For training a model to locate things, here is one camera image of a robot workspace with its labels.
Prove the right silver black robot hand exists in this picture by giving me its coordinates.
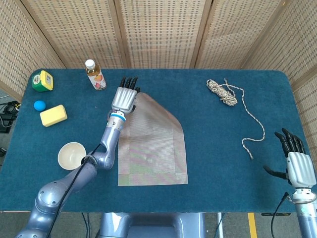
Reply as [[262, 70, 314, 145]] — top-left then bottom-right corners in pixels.
[[263, 128, 317, 189]]

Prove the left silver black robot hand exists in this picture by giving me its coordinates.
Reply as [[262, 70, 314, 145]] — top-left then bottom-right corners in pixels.
[[111, 76, 141, 115]]

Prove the brown woven placemat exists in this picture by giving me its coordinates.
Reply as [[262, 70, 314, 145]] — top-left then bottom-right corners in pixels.
[[117, 92, 189, 186]]

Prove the beige bowl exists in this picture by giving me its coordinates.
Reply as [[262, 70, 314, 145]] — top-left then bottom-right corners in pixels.
[[57, 141, 87, 171]]

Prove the orange juice bottle white cap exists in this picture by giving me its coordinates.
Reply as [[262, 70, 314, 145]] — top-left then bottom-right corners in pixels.
[[85, 59, 107, 91]]

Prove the blue felt table cover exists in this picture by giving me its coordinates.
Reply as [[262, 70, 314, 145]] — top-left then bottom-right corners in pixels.
[[0, 68, 310, 214]]

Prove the yellow sponge block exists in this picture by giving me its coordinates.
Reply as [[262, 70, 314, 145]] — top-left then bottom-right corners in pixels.
[[40, 104, 68, 127]]

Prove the woven bamboo folding screen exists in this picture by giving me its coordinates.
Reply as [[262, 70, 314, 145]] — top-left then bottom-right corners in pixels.
[[0, 0, 317, 154]]

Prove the green box with yellow lid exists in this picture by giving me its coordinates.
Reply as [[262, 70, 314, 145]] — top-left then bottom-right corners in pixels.
[[32, 70, 55, 93]]

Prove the blue ball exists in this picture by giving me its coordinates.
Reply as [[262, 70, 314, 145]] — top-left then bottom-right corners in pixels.
[[33, 100, 47, 111]]

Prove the white table leg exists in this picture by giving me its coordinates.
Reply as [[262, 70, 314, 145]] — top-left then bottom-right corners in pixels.
[[216, 212, 224, 238]]

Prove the black floor equipment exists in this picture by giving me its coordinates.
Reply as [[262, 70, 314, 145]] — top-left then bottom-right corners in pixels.
[[0, 100, 22, 133]]

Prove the grey-blue robot torso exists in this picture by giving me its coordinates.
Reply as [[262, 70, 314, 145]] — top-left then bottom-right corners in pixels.
[[95, 212, 206, 238]]

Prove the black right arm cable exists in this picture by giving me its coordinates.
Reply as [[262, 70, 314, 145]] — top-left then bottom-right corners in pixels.
[[269, 192, 290, 238]]

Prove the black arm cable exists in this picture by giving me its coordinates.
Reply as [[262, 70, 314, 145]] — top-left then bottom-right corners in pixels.
[[46, 143, 104, 238], [269, 192, 290, 238]]

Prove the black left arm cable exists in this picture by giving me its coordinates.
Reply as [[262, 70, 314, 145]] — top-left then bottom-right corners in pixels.
[[46, 143, 104, 238]]

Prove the beige speckled rope bundle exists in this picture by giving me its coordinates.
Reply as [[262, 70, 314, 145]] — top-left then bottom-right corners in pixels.
[[206, 78, 265, 160]]

